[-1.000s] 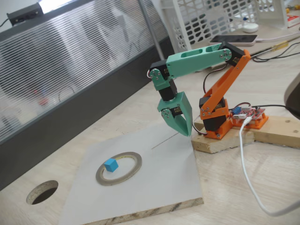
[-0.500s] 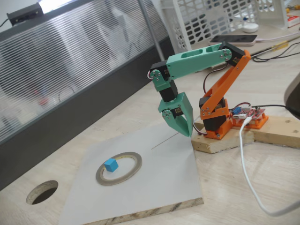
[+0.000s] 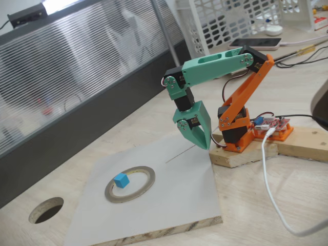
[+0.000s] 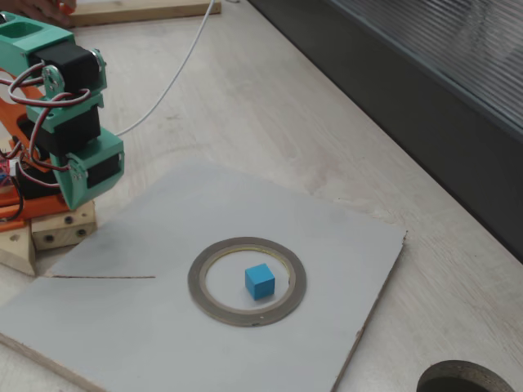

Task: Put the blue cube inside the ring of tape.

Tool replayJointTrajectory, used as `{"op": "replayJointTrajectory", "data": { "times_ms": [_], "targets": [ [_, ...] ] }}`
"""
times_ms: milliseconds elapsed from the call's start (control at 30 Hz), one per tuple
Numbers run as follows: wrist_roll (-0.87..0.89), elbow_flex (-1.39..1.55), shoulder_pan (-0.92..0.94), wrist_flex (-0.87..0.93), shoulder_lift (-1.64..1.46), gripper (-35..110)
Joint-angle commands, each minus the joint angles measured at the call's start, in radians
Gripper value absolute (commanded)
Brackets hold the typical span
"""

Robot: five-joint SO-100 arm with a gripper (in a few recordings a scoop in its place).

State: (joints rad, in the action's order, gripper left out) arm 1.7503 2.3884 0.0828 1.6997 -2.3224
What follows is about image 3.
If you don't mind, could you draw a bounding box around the white USB cable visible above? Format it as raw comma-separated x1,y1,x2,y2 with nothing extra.
260,128,328,238

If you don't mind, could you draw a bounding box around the black power cable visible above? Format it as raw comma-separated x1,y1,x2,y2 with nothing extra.
279,114,328,129

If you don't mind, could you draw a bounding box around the blue cube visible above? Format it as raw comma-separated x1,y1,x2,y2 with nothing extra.
113,173,130,190

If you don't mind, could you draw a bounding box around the white perforated plastic basket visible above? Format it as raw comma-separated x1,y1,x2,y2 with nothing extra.
175,0,315,79

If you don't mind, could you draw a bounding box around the grey tape ring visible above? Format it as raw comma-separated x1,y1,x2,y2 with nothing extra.
104,166,156,204

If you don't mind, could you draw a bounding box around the wooden base block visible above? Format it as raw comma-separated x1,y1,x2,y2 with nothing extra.
209,128,279,169

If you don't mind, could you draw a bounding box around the white earbuds case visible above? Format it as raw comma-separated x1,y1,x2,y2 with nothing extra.
265,25,284,36

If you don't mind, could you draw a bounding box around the blurred grey rounded object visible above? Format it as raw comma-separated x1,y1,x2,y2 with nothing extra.
310,79,328,124

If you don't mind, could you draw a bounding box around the orange controller board mount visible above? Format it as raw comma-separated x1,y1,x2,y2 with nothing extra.
252,122,294,143

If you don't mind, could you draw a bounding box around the white laminated wooden board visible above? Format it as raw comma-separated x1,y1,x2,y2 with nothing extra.
63,127,223,246

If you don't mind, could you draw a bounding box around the brown cardboard sheet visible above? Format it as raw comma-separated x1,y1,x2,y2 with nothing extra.
211,24,328,75

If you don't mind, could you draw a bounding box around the wooden base plank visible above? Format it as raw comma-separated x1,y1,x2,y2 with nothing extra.
276,125,328,164

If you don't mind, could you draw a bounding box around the thin black cable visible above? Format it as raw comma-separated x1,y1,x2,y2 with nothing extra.
276,45,328,69

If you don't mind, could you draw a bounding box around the pale phone charging cable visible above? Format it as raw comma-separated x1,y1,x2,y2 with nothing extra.
279,34,328,47

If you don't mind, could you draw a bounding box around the black box device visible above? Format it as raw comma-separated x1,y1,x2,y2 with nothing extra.
7,3,48,28

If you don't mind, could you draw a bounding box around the red controller circuit board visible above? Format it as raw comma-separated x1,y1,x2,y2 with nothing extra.
252,115,292,133

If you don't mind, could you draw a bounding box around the smartphone with pale case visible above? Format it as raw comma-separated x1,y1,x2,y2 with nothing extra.
227,37,282,51

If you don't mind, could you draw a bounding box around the red and white book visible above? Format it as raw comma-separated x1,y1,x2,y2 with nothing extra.
313,15,328,32

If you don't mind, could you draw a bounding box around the yellow handled screwdriver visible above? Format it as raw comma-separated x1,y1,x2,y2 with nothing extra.
273,45,316,65

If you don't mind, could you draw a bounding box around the frosted desk partition panel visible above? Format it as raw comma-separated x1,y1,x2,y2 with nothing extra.
0,0,192,210

